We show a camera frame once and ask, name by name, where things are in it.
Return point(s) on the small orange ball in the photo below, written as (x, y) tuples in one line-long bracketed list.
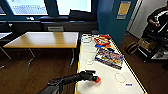
[(96, 79)]

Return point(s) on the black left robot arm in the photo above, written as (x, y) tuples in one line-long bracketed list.
[(63, 81)]

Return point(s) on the small white puck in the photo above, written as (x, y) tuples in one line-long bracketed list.
[(89, 62)]

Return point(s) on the colourful snack packets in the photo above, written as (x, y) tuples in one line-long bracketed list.
[(103, 40)]

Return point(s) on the clear glass bowl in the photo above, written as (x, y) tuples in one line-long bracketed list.
[(87, 38)]

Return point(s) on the tan black backpack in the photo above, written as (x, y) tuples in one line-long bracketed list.
[(132, 48)]

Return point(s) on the long wooden table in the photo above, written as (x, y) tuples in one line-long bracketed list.
[(43, 39)]

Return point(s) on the grey bench panel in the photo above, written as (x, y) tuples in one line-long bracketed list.
[(55, 28)]

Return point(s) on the dark sofa cushion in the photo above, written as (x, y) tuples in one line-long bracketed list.
[(82, 15)]

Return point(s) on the bright window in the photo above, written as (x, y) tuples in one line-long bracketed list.
[(1, 8), (28, 6), (74, 6)]

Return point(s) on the white framed doorway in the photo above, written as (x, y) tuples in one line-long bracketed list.
[(135, 16)]

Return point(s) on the dark window bench sofa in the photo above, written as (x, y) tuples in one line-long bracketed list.
[(33, 26)]

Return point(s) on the small white sill item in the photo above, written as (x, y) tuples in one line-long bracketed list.
[(30, 18)]

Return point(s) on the person in dark shirt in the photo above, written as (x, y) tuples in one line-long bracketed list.
[(159, 18)]

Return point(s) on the yellow wall sign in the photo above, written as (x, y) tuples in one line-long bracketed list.
[(124, 10)]

